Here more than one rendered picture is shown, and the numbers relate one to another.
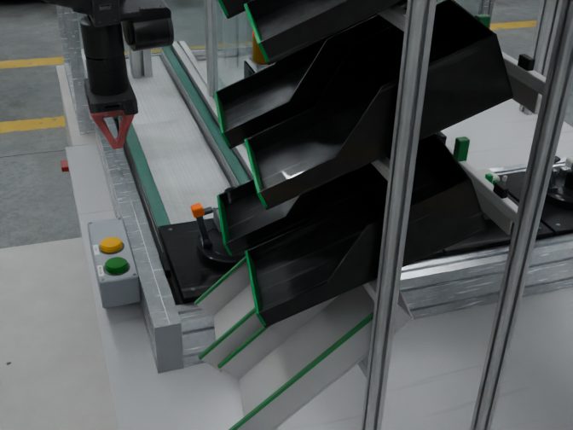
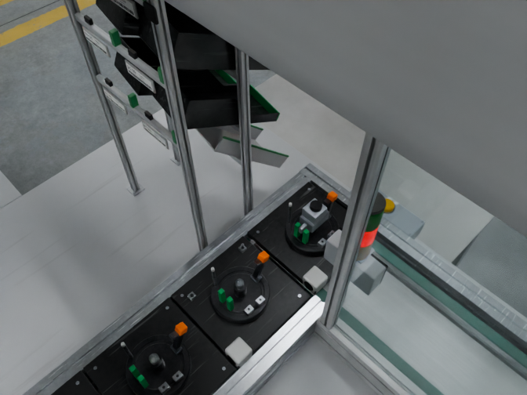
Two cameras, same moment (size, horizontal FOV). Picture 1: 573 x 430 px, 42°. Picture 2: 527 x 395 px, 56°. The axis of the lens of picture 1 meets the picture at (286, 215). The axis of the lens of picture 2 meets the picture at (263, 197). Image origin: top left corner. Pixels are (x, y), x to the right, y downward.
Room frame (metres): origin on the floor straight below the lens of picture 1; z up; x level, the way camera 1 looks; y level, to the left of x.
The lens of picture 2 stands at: (1.72, -0.31, 2.06)
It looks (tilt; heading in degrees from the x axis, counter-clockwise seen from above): 54 degrees down; 155
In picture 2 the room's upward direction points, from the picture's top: straight up
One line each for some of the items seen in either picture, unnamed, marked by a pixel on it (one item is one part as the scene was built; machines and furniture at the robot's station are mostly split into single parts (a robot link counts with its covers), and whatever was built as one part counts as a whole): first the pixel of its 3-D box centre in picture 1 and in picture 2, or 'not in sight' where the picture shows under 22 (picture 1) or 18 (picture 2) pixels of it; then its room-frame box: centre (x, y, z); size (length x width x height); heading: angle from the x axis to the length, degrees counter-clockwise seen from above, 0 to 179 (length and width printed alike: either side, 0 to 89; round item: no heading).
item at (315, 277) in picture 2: not in sight; (314, 280); (1.28, 0.04, 0.97); 0.05 x 0.05 x 0.04; 19
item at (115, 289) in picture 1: (112, 259); not in sight; (1.17, 0.33, 0.93); 0.21 x 0.07 x 0.06; 19
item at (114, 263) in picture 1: (116, 267); not in sight; (1.10, 0.30, 0.96); 0.04 x 0.04 x 0.02
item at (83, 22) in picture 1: (107, 35); not in sight; (1.05, 0.27, 1.41); 0.07 x 0.06 x 0.07; 117
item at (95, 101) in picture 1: (107, 76); not in sight; (1.04, 0.27, 1.35); 0.10 x 0.07 x 0.07; 19
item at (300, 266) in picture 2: (234, 252); (311, 233); (1.16, 0.10, 0.96); 0.24 x 0.24 x 0.02; 19
